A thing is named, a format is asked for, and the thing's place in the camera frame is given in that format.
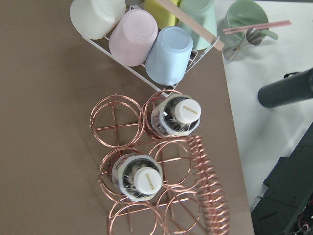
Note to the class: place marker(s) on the green plastic cup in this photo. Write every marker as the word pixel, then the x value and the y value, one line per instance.
pixel 203 12

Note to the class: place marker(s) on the tea bottle white cap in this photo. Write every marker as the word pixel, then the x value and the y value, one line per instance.
pixel 177 115

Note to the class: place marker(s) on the white wire cup rack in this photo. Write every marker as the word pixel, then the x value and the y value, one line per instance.
pixel 140 71

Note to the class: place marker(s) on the blue plastic cup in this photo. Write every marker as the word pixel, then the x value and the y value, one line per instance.
pixel 168 59

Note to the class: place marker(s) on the pink plastic cup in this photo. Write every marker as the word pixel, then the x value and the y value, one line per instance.
pixel 132 39

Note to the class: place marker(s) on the pink chopsticks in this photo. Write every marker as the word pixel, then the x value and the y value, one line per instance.
pixel 256 26

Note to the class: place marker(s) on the black electronics box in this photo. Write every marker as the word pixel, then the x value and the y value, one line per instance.
pixel 287 205

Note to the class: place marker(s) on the copper wire bottle basket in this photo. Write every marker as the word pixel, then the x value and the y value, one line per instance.
pixel 191 200

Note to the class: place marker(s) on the cream plastic cup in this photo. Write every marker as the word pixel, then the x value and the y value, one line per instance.
pixel 94 19

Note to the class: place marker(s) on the yellow plastic cup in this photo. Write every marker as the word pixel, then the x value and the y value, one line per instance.
pixel 162 16

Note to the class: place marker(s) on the green utensil cup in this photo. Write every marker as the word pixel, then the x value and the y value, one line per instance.
pixel 241 13

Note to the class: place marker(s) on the metal spoon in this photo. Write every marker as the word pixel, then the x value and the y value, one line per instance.
pixel 252 38

